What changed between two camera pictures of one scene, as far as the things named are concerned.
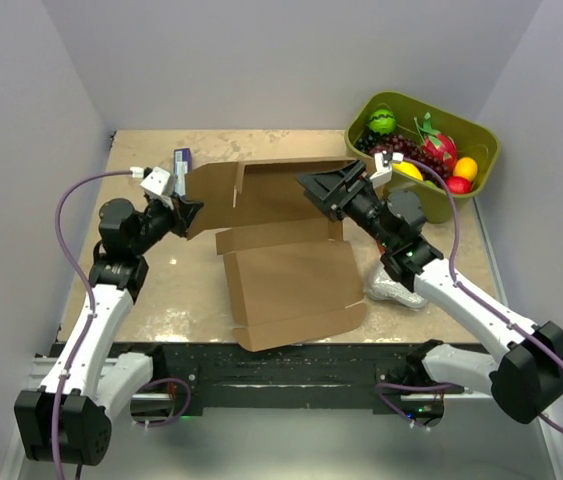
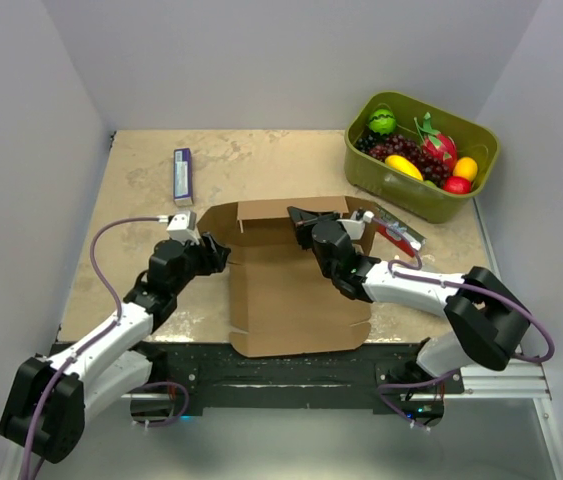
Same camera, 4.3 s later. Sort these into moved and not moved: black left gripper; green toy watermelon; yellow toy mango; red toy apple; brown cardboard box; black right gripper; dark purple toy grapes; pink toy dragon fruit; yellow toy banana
Moved: black right gripper; black left gripper; brown cardboard box
Not moved: dark purple toy grapes; green toy watermelon; pink toy dragon fruit; yellow toy banana; yellow toy mango; red toy apple
